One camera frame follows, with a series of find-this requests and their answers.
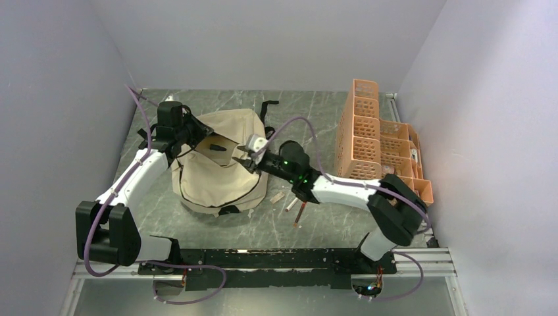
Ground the beige canvas backpack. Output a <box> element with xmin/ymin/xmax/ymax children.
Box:
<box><xmin>170</xmin><ymin>101</ymin><xmax>274</xmax><ymax>217</ymax></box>

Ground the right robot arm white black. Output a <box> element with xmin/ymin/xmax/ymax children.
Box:
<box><xmin>237</xmin><ymin>136</ymin><xmax>428</xmax><ymax>273</ymax></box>

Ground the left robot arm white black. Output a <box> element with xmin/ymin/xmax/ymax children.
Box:
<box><xmin>76</xmin><ymin>101</ymin><xmax>214</xmax><ymax>274</ymax></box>

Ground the small beige eraser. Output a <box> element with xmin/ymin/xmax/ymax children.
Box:
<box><xmin>270</xmin><ymin>192</ymin><xmax>286</xmax><ymax>204</ymax></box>

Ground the white red marker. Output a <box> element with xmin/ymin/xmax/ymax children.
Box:
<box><xmin>285</xmin><ymin>198</ymin><xmax>299</xmax><ymax>212</ymax></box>

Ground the red pen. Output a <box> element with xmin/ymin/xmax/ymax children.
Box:
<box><xmin>293</xmin><ymin>202</ymin><xmax>307</xmax><ymax>227</ymax></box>

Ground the orange plastic file organizer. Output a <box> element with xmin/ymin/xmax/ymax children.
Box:
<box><xmin>334</xmin><ymin>79</ymin><xmax>434</xmax><ymax>206</ymax></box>

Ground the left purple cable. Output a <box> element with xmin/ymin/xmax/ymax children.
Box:
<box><xmin>84</xmin><ymin>85</ymin><xmax>228</xmax><ymax>305</ymax></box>

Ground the purple cable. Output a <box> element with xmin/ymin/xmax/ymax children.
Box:
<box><xmin>250</xmin><ymin>116</ymin><xmax>432</xmax><ymax>303</ymax></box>
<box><xmin>84</xmin><ymin>85</ymin><xmax>228</xmax><ymax>305</ymax></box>

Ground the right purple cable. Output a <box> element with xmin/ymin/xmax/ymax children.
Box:
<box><xmin>250</xmin><ymin>116</ymin><xmax>432</xmax><ymax>303</ymax></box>

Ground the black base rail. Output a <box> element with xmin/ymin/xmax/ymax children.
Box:
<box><xmin>138</xmin><ymin>248</ymin><xmax>397</xmax><ymax>291</ymax></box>

